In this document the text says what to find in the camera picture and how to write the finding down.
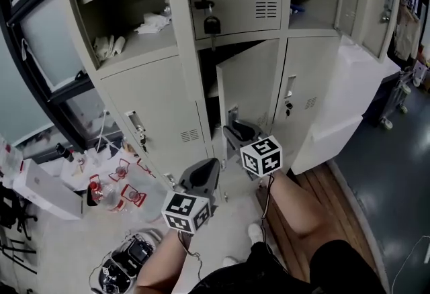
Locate brown wooden slat platform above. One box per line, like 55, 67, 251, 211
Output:
257, 160, 377, 287

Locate grey metal rolling cart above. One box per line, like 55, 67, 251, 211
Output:
379, 69, 416, 130

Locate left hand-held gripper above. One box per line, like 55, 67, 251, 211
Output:
161, 157, 221, 232

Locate black thermos bottle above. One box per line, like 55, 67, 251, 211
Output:
55, 142, 75, 162

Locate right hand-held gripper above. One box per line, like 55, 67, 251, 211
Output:
222, 120, 283, 181

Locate person's white left shoe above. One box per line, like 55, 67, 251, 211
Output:
222, 255, 246, 268

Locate person's white shoe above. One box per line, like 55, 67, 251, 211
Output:
222, 255, 246, 268
247, 223, 263, 246

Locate white water dispenser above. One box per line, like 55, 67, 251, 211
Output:
13, 158, 85, 219

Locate white crumpled cloth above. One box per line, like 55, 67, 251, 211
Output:
134, 12, 172, 35

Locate black office chair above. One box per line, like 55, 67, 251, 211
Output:
0, 181, 40, 242

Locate white gloves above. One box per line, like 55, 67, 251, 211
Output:
93, 34, 127, 62

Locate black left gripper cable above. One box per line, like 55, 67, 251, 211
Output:
177, 230, 204, 283

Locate person's white right shoe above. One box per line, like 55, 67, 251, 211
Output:
247, 223, 263, 246

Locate beige hanging garments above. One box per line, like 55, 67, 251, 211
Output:
393, 0, 423, 62

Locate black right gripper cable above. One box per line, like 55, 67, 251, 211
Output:
260, 174, 276, 253

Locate person's black shorts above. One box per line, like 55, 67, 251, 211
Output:
187, 241, 316, 294

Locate person's right forearm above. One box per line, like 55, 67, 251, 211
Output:
257, 171, 325, 240

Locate small black box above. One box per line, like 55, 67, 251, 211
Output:
86, 181, 99, 207

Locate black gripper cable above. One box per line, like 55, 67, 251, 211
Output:
260, 174, 276, 253
177, 230, 204, 283

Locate white air purifier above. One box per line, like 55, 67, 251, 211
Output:
412, 60, 428, 88

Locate white sink counter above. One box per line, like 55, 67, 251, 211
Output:
290, 36, 402, 175

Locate empty clear jug red handle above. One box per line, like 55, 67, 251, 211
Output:
107, 158, 130, 181
136, 158, 157, 179
120, 164, 169, 224

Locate white cable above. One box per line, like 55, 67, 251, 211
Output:
95, 109, 114, 154

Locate white low floor box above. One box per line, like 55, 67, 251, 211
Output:
58, 148, 135, 193

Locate large clear water bottle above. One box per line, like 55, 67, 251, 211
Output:
0, 133, 24, 183

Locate person's black shirt sleeve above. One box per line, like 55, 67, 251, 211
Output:
308, 238, 384, 294

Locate person's left forearm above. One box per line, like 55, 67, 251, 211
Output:
134, 228, 189, 294

